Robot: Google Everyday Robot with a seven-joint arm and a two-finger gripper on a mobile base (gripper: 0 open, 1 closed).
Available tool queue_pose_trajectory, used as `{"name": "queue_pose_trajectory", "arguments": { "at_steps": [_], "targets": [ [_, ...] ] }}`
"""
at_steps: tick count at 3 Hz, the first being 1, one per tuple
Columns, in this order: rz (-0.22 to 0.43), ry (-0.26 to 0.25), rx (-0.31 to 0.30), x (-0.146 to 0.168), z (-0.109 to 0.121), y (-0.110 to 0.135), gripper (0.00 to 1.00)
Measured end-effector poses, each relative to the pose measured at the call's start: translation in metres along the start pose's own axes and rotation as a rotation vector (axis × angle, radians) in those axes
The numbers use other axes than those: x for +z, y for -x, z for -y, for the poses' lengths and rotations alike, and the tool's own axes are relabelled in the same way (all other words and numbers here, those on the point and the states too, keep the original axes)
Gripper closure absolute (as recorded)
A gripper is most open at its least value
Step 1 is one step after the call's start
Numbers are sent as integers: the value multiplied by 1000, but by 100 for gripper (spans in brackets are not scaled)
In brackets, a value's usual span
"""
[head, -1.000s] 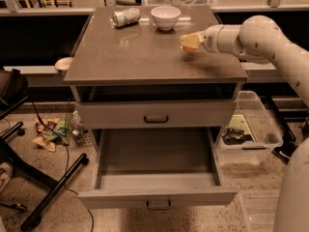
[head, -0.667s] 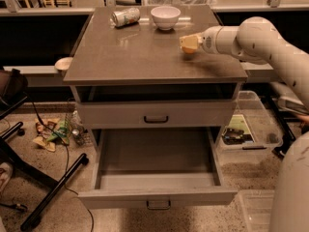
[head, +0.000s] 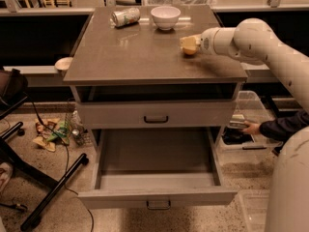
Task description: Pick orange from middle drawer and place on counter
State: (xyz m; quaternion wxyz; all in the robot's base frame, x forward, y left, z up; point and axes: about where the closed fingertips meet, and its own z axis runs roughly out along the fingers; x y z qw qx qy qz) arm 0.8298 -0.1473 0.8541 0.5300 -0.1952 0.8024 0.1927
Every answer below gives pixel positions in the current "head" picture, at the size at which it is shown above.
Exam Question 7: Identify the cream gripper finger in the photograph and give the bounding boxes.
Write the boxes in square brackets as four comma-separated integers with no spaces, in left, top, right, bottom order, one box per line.
[180,35,200,50]

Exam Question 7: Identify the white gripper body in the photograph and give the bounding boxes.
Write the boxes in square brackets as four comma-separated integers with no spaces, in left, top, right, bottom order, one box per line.
[200,27,237,56]

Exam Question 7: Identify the orange fruit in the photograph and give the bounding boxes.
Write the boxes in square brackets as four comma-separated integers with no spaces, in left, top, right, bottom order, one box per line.
[182,47,197,55]

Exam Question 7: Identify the dark sleeved forearm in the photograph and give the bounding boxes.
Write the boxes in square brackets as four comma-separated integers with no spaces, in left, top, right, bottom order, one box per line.
[259,110,309,142]

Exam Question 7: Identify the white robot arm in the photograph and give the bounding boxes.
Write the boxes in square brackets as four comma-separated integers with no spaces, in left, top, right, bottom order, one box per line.
[180,18,309,232]

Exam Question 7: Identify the grey drawer cabinet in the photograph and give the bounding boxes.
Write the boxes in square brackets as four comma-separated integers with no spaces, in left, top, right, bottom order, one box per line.
[63,5,248,211]

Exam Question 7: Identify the closed grey upper drawer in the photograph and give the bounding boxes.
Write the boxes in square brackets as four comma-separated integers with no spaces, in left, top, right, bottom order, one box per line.
[76,101,236,129]

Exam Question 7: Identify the open grey lower drawer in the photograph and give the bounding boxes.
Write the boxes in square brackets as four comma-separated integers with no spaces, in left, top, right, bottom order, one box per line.
[78,128,238,210]

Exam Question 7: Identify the person's hand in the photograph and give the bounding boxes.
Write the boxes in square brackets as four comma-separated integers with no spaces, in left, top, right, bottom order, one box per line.
[242,121,260,135]

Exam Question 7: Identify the white bowl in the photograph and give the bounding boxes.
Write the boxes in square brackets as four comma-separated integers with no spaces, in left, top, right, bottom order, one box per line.
[151,6,181,30]

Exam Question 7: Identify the tipped soda can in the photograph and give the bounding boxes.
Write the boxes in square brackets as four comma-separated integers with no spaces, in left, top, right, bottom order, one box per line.
[111,8,140,27]

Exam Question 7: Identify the clear plastic storage bin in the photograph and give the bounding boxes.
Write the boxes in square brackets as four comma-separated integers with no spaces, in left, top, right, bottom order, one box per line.
[216,91,282,165]

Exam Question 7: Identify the clear bin lid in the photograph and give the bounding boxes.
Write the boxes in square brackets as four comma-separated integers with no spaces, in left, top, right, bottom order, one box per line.
[239,189,269,232]

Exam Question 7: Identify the snack bags on floor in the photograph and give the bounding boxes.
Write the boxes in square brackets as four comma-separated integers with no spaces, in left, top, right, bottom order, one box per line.
[33,118,70,152]

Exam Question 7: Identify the dark bag on chair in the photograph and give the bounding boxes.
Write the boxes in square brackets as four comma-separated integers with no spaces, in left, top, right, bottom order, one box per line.
[0,69,28,106]

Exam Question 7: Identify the black chair base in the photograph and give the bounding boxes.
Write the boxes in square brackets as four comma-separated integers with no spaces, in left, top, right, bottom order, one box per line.
[0,122,89,232]

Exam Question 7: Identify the wire basket on floor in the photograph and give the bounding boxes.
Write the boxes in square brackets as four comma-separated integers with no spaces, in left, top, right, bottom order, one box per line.
[65,98,91,147]

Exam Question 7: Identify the black cable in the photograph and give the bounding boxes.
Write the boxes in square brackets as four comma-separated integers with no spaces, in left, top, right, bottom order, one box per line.
[27,94,95,232]

